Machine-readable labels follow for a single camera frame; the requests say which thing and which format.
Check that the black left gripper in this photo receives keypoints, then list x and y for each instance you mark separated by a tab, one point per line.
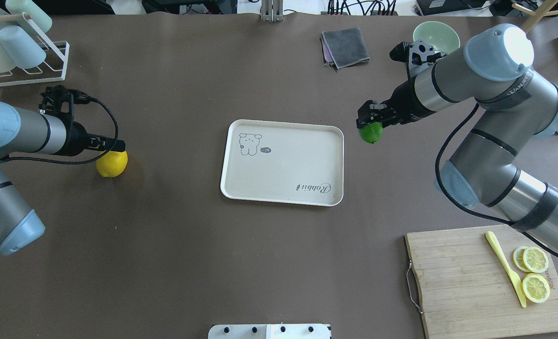
76	140

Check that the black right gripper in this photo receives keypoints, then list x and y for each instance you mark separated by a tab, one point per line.
405	104

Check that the green lime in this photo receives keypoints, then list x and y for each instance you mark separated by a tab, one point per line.
371	133

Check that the yellow lemon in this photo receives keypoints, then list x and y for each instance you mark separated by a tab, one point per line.
112	164

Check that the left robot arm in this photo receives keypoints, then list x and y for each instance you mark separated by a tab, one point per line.
35	136

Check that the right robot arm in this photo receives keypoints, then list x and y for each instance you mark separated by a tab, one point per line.
495	68

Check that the cream rabbit tray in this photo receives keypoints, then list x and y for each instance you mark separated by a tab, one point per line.
272	161

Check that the grey folded cloth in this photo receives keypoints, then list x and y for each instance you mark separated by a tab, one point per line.
344	48

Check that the mint green bowl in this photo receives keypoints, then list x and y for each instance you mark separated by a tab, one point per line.
438	34

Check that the light blue plastic cup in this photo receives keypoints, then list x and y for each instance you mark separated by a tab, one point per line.
21	48

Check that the green plastic cup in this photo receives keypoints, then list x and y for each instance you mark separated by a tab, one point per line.
38	15

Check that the yellow plastic knife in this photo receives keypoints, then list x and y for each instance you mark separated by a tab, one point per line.
513	276

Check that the wooden mug tree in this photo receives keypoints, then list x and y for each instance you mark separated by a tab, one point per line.
545	9

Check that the wooden cutting board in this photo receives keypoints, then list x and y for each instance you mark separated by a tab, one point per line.
464	291

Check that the lemon slice far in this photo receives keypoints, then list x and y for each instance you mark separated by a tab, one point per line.
535	260

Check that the lemon slice near knife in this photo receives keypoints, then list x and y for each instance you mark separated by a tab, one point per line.
536	288

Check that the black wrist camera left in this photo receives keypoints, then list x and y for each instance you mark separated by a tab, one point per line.
55	97

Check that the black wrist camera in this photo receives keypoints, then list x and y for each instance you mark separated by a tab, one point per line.
55	97
416	55

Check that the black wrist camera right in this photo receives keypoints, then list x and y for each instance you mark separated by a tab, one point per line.
416	55

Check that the white wire cup rack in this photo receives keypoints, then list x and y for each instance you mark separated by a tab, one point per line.
56	57

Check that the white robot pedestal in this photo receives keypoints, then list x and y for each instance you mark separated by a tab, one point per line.
271	331

